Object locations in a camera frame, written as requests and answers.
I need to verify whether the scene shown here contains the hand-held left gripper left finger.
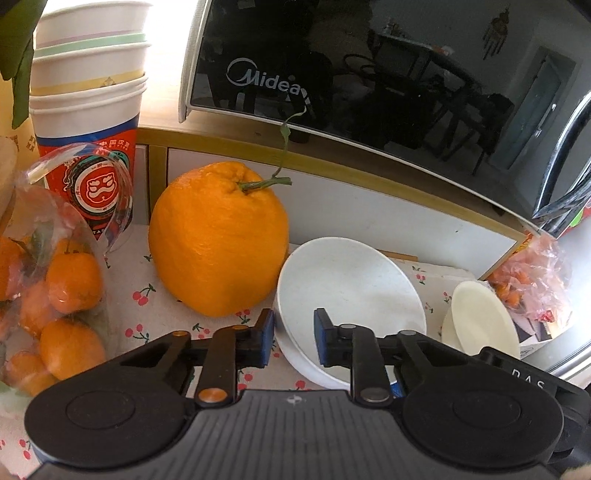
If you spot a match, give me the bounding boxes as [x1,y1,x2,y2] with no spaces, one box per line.
[117,308,276,408]

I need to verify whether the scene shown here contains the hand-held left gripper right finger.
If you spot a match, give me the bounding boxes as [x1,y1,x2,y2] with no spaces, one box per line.
[313,308,481,406]

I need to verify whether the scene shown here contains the white bowl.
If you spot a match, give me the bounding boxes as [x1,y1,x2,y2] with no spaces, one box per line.
[274,237,428,391]

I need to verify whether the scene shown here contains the small cream bowl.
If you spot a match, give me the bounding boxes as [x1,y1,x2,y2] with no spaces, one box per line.
[441,280,523,359]

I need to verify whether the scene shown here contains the large orange with stem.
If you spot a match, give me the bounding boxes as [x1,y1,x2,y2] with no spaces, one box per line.
[148,108,308,319]

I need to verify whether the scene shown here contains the plastic bag of oranges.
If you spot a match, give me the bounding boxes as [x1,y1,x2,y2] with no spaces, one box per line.
[486,232,574,325]

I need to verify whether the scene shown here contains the cherry print tablecloth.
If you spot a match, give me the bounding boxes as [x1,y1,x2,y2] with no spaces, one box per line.
[0,222,476,472]

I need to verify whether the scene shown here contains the wooden framed white stand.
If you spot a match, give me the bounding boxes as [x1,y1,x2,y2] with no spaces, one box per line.
[133,126,533,283]

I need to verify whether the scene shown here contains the glass jar of small oranges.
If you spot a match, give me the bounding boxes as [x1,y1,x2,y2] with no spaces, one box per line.
[0,136,136,403]

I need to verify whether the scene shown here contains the red printed paper cup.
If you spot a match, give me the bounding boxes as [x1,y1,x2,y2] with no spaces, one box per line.
[30,87,145,241]

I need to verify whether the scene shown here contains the black microwave oven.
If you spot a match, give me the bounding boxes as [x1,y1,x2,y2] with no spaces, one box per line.
[178,0,591,228]

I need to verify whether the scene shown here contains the yellow rimmed paper cup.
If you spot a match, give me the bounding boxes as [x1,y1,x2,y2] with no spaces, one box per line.
[30,69,149,110]

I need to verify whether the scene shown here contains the pink striped paper cup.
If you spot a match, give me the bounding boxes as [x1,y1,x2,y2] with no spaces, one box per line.
[35,0,154,48]

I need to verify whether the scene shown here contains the large orange with leaves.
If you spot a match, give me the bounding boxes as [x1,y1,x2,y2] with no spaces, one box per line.
[0,0,37,132]

